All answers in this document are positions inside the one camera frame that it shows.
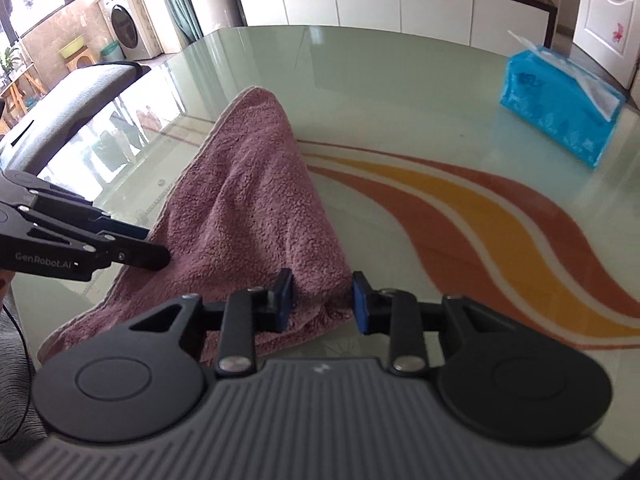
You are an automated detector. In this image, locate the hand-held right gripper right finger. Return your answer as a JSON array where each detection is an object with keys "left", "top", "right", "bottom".
[{"left": 351, "top": 270, "right": 518, "bottom": 378}]

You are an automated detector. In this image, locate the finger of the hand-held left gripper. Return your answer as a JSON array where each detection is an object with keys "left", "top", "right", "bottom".
[
  {"left": 20, "top": 207, "right": 172, "bottom": 271},
  {"left": 2, "top": 171, "right": 151, "bottom": 244}
]

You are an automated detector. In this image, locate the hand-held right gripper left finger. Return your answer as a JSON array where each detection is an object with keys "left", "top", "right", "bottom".
[{"left": 129, "top": 267, "right": 295, "bottom": 379}]

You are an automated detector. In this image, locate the pink towel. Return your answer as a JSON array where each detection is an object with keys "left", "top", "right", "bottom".
[{"left": 37, "top": 86, "right": 357, "bottom": 361}]

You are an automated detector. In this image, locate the grey sofa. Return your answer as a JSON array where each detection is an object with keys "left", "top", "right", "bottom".
[{"left": 0, "top": 62, "right": 153, "bottom": 441}]

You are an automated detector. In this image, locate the wooden plant stand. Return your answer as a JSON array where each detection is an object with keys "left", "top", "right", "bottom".
[{"left": 0, "top": 67, "right": 42, "bottom": 122}]

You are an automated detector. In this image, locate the leafy balcony plant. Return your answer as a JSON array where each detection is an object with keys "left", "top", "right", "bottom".
[{"left": 0, "top": 47, "right": 24, "bottom": 81}]

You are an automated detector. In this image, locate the yellow basin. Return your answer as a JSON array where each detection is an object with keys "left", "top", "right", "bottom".
[{"left": 59, "top": 35, "right": 86, "bottom": 59}]

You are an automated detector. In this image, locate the white washing machine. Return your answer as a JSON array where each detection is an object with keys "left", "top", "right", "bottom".
[{"left": 97, "top": 0, "right": 164, "bottom": 64}]

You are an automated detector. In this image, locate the teal curtain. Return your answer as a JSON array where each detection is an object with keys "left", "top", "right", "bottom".
[{"left": 152, "top": 0, "right": 204, "bottom": 54}]

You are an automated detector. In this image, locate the blue tissue pack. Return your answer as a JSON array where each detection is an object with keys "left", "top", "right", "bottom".
[{"left": 500, "top": 30, "right": 629, "bottom": 169}]

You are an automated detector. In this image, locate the white sideboard cabinet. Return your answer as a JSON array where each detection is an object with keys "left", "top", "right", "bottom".
[{"left": 232, "top": 0, "right": 559, "bottom": 54}]

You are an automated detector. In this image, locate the white door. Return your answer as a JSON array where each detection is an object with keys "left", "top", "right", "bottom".
[{"left": 572, "top": 0, "right": 640, "bottom": 92}]

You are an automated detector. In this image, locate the black cable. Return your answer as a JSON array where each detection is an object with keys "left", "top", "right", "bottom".
[{"left": 0, "top": 290, "right": 32, "bottom": 434}]

